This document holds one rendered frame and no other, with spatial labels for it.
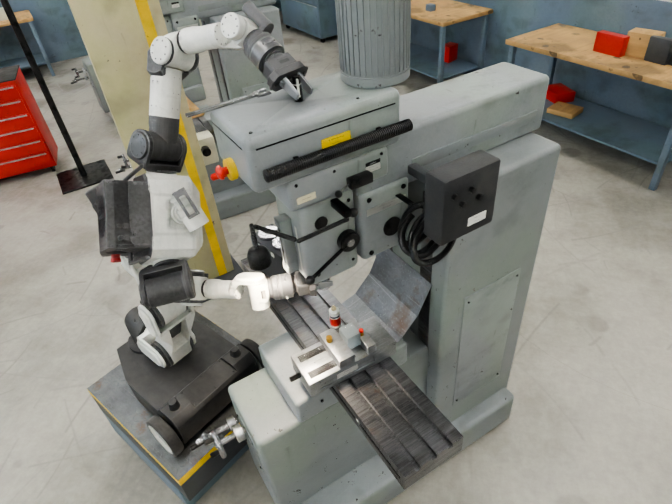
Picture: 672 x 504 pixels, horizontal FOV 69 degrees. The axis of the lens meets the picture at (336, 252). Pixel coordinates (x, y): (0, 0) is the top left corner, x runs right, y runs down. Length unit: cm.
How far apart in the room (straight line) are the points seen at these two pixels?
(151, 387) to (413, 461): 133
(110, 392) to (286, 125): 190
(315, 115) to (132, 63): 186
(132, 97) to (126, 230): 162
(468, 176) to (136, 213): 94
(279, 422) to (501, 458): 126
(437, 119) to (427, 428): 96
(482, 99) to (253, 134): 79
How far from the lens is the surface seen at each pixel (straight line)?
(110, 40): 298
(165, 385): 246
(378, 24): 137
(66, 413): 340
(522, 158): 178
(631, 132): 531
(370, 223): 155
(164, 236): 155
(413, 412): 170
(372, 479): 244
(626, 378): 326
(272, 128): 124
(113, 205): 153
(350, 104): 133
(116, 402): 274
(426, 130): 155
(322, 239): 150
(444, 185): 130
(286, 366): 194
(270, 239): 209
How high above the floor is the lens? 239
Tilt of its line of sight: 39 degrees down
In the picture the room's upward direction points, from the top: 6 degrees counter-clockwise
